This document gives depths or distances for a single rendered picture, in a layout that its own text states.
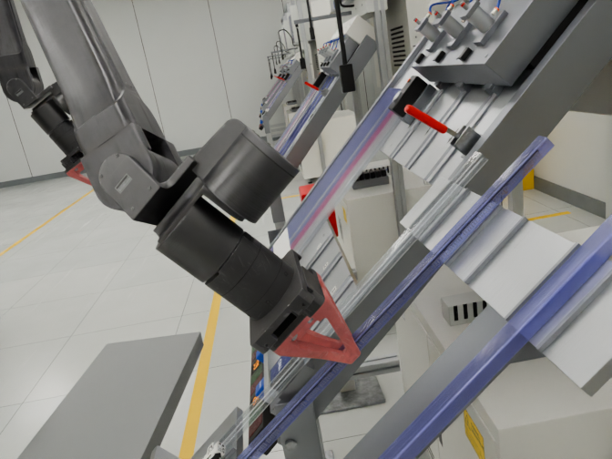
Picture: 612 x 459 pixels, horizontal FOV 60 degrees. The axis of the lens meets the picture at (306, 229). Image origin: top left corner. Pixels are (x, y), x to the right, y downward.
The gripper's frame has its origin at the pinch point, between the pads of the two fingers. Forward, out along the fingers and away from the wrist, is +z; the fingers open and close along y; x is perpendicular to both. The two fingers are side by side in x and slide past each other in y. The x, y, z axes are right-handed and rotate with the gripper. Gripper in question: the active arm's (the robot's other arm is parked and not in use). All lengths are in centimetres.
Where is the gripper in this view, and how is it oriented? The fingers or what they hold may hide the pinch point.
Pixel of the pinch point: (348, 349)
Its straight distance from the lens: 50.4
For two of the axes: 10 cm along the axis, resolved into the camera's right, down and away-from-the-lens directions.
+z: 7.5, 6.1, 2.7
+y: -1.1, -2.9, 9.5
